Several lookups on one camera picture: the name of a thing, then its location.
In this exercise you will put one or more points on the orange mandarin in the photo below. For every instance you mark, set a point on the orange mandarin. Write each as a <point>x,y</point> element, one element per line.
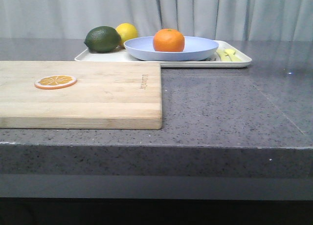
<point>169,40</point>

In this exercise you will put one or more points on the light blue plate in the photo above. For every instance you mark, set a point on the light blue plate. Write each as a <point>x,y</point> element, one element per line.
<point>195,49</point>

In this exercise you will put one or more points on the white tray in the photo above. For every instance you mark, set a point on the white tray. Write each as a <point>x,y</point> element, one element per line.
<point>121,55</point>

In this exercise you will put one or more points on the wooden cutting board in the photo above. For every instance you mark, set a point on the wooden cutting board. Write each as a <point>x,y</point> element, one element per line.
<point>107,95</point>

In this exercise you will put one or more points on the yellow lemon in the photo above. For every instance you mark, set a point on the yellow lemon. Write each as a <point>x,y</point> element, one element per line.
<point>126,32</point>

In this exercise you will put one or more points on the yellow green utensil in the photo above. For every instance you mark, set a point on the yellow green utensil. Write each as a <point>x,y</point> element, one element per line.
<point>223,56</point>

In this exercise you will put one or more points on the green lime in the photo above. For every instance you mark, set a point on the green lime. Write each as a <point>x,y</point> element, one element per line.
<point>102,39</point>

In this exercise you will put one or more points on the orange slice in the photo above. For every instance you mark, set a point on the orange slice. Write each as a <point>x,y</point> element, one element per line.
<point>55,82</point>

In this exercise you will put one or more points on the grey curtain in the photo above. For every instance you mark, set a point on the grey curtain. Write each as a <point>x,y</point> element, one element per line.
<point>238,20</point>

